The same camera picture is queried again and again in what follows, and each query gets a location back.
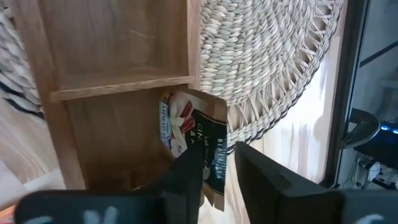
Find black round stand base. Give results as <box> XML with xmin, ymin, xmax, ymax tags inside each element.
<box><xmin>341</xmin><ymin>108</ymin><xmax>381</xmax><ymax>149</ymax></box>

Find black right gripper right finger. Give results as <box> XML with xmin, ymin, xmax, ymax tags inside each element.
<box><xmin>234</xmin><ymin>141</ymin><xmax>398</xmax><ymax>224</ymax></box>

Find orange peach tea packet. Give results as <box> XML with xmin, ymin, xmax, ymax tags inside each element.
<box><xmin>0</xmin><ymin>205</ymin><xmax>15</xmax><ymax>224</ymax></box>

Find black metal table frame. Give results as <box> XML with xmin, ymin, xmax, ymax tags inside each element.
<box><xmin>322</xmin><ymin>0</ymin><xmax>371</xmax><ymax>187</ymax></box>

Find wooden compartment tea box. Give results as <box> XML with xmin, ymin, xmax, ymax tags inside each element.
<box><xmin>11</xmin><ymin>0</ymin><xmax>203</xmax><ymax>191</ymax></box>

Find gold vanilla apple tea packet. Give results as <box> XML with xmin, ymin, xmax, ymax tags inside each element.
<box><xmin>159</xmin><ymin>90</ymin><xmax>229</xmax><ymax>212</ymax></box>

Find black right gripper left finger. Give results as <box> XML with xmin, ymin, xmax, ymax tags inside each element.
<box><xmin>14</xmin><ymin>141</ymin><xmax>205</xmax><ymax>224</ymax></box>

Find black device blue lights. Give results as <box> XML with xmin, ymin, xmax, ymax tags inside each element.
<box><xmin>354</xmin><ymin>121</ymin><xmax>398</xmax><ymax>170</ymax></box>

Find round woven straw placemat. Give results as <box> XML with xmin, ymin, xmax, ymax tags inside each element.
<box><xmin>0</xmin><ymin>0</ymin><xmax>345</xmax><ymax>155</ymax></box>

